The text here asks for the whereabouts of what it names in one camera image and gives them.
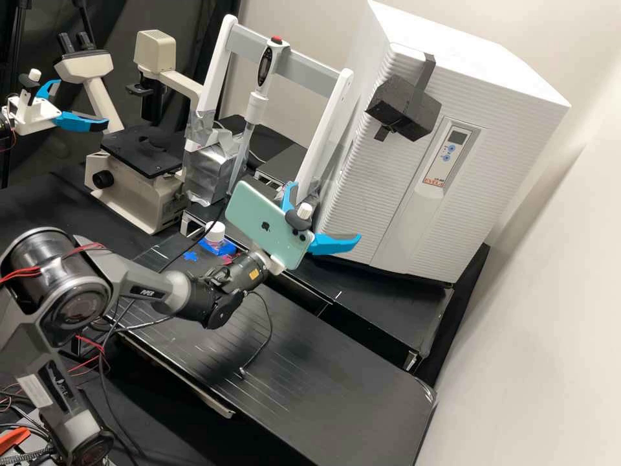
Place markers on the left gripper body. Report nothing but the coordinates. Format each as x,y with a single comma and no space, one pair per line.
31,114

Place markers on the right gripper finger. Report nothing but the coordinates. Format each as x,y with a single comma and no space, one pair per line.
335,243
289,194

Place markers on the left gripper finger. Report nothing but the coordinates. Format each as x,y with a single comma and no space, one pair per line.
80,123
48,87

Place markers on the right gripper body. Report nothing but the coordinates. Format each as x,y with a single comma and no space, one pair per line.
272,264

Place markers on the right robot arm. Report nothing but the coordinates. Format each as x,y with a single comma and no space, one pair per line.
58,286

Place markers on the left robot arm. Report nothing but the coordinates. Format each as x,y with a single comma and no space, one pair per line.
4,120

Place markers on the blue bottle holder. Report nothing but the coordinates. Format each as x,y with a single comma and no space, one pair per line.
220,251

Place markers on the small bottle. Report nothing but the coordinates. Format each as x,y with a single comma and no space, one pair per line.
216,234

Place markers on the cream microscope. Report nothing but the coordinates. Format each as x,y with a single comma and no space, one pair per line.
140,189

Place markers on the pipette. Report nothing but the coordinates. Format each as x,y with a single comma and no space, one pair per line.
266,68

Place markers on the white pipette stand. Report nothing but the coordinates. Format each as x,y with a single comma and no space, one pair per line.
310,65

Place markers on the white incubator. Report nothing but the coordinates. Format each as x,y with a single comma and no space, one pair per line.
436,24

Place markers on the right wrist camera phone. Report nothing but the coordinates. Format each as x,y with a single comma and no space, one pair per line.
264,221

